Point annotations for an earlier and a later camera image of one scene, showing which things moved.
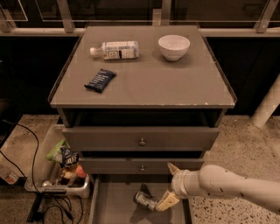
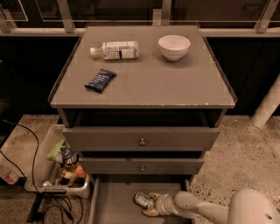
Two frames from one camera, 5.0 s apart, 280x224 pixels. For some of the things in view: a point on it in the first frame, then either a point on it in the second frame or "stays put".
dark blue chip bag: (68, 157) stays put
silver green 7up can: (141, 198) stays put
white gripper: (177, 183) → (161, 204)
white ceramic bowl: (174, 46) stays put
